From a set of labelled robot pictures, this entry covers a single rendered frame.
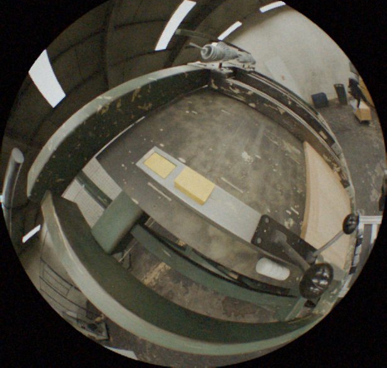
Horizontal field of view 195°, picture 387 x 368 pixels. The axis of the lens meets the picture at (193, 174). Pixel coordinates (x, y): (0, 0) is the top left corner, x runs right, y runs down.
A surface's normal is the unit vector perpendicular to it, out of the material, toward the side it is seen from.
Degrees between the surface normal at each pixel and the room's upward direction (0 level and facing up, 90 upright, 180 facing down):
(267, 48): 90
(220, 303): 0
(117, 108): 145
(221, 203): 55
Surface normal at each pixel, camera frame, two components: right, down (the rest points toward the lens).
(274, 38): -0.61, 0.71
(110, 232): 0.09, -0.46
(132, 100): 0.82, 0.53
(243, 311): -0.62, -0.70
